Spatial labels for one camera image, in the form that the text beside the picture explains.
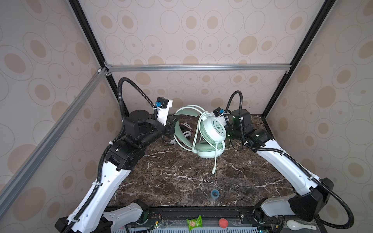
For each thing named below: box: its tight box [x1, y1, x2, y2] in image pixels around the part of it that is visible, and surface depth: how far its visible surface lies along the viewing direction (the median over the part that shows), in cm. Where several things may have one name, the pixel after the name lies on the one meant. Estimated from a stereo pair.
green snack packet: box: [186, 215, 203, 232], surface depth 71 cm
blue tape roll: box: [210, 188, 221, 200], surface depth 82 cm
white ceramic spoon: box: [286, 219, 317, 232], surface depth 72 cm
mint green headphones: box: [172, 105, 227, 159], surface depth 50 cm
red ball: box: [218, 217, 229, 229], surface depth 71 cm
